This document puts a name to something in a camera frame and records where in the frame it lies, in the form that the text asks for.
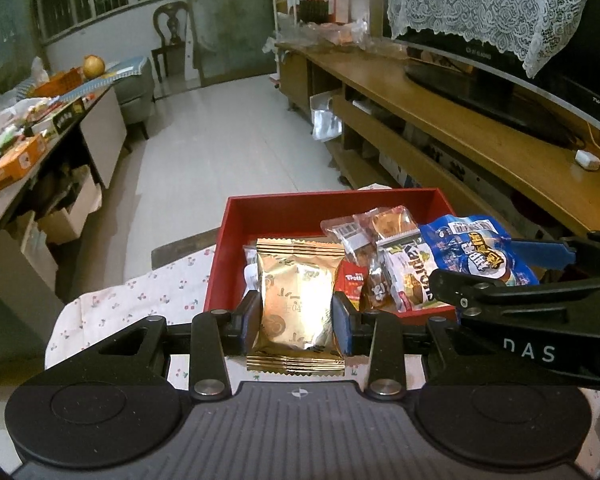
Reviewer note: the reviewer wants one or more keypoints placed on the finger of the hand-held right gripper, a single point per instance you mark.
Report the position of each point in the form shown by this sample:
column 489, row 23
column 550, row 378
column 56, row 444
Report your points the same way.
column 540, row 255
column 480, row 297

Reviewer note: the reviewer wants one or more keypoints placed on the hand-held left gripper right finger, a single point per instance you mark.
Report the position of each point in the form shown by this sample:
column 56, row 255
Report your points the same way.
column 342, row 322

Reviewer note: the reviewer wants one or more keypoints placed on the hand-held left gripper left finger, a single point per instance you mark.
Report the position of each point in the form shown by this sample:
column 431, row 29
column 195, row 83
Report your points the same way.
column 250, row 320

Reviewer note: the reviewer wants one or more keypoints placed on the blue white printed snack packet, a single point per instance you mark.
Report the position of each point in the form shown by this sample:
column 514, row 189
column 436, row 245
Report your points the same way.
column 475, row 250

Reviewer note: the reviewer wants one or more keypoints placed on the gold foil snack packet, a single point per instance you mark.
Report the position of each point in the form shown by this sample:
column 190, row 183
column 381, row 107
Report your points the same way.
column 297, row 300

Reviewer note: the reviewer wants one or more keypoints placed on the red cardboard box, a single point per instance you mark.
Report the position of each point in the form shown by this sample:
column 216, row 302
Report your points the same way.
column 280, row 215

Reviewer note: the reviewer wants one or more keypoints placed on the small red snack packet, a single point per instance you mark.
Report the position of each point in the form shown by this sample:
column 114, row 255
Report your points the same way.
column 351, row 282

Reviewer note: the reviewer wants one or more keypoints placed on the clear packet with dark snack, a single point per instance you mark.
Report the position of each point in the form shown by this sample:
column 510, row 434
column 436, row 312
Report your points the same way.
column 379, row 285

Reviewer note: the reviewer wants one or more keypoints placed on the white green wafer packet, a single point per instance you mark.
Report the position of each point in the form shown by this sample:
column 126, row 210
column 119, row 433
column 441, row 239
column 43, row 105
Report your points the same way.
column 410, row 275

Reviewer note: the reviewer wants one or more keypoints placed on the clear packet with barcode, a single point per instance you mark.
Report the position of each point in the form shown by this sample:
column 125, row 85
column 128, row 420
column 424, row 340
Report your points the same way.
column 347, row 235

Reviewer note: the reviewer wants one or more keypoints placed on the white power adapter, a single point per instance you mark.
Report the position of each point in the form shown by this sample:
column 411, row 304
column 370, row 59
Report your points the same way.
column 587, row 160

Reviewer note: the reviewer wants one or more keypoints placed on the floral white cloth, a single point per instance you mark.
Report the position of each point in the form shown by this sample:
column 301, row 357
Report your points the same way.
column 145, row 300

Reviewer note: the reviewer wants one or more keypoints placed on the clear packet with brown pastry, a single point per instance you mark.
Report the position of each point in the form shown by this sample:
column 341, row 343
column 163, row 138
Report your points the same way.
column 390, row 225

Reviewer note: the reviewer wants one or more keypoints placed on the wooden television stand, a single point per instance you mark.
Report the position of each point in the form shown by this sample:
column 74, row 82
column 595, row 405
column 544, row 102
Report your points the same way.
column 455, row 125

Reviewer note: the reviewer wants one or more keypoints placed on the black curved television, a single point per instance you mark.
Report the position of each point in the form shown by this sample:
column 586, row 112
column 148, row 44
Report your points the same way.
column 555, row 85

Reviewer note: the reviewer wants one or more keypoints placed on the white plastic bag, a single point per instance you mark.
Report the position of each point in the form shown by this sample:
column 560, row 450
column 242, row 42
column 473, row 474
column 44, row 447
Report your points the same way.
column 327, row 125

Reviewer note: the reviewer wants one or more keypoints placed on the white open storage box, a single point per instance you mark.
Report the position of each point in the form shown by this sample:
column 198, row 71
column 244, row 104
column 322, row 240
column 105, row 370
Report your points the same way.
column 72, row 210

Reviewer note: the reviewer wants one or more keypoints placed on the white storage bin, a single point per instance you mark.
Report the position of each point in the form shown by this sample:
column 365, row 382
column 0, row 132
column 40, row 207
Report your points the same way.
column 25, row 265

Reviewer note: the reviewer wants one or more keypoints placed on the grey sofa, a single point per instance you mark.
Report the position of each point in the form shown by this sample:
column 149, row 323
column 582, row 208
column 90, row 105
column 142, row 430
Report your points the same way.
column 132, row 95

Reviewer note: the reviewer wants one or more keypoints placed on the white lace cloth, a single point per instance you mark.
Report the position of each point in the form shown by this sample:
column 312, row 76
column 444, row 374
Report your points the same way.
column 480, row 5

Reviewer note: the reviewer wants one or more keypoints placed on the dark printed snack box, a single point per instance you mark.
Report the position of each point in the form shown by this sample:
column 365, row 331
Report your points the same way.
column 69, row 115

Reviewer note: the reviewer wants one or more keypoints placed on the orange cardboard box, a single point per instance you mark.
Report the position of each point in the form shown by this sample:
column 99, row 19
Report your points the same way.
column 15, row 165

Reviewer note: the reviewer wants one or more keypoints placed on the clear plastic bags pile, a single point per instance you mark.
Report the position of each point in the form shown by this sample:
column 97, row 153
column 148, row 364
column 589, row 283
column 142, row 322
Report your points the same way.
column 325, row 35

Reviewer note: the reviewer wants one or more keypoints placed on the dark wooden chair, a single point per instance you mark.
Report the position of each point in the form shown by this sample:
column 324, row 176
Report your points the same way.
column 170, row 35

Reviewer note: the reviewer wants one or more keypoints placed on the yellow pomelo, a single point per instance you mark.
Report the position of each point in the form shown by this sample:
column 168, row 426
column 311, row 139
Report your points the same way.
column 94, row 66

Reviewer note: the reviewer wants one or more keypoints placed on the glass sliding door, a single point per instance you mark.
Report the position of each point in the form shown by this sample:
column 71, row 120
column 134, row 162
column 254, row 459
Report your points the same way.
column 230, row 20

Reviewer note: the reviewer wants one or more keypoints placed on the orange plastic basket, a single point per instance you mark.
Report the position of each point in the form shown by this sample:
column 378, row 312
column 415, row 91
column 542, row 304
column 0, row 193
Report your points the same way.
column 55, row 82

